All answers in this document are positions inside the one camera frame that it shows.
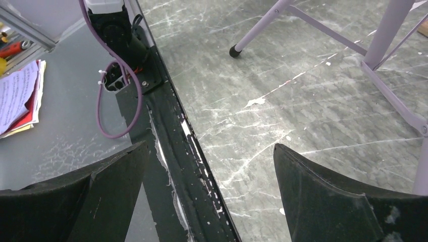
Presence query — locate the orange handled tool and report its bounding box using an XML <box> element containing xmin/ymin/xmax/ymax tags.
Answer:
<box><xmin>1</xmin><ymin>40</ymin><xmax>32</xmax><ymax>58</ymax></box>

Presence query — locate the yellow tape roll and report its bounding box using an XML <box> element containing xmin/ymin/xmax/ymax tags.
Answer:
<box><xmin>0</xmin><ymin>58</ymin><xmax>8</xmax><ymax>76</ymax></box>

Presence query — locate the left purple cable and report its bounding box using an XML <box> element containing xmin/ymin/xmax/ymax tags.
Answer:
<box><xmin>78</xmin><ymin>0</ymin><xmax>144</xmax><ymax>140</ymax></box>

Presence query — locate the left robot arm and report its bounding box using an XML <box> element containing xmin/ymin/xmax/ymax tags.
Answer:
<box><xmin>84</xmin><ymin>1</ymin><xmax>149</xmax><ymax>69</ymax></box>

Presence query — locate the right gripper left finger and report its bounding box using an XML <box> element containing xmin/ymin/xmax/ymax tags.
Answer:
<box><xmin>1</xmin><ymin>142</ymin><xmax>149</xmax><ymax>241</ymax></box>

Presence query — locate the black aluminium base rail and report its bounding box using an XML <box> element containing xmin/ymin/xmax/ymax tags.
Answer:
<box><xmin>116</xmin><ymin>1</ymin><xmax>241</xmax><ymax>241</ymax></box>

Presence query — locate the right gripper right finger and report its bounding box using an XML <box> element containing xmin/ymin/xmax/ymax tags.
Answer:
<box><xmin>273</xmin><ymin>143</ymin><xmax>427</xmax><ymax>241</ymax></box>

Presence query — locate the stack of sheet music papers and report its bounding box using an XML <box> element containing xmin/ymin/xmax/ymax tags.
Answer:
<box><xmin>1</xmin><ymin>59</ymin><xmax>46</xmax><ymax>138</ymax></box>

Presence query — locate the wooden board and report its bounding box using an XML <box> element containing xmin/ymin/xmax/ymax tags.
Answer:
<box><xmin>417</xmin><ymin>21</ymin><xmax>428</xmax><ymax>37</ymax></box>

